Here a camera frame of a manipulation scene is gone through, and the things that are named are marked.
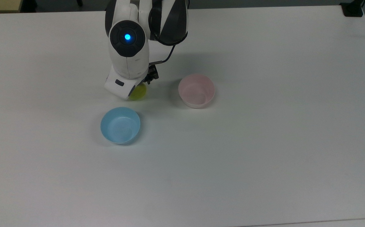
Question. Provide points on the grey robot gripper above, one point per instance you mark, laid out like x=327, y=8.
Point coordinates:
x=120, y=85

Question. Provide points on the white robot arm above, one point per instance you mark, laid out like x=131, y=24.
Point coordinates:
x=128, y=60

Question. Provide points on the pink plastic bowl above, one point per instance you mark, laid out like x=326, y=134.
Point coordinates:
x=197, y=91

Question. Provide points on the blue plastic bowl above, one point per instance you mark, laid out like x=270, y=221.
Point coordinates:
x=120, y=126

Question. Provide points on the black table clamp stand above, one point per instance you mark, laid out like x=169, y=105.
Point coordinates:
x=352, y=9

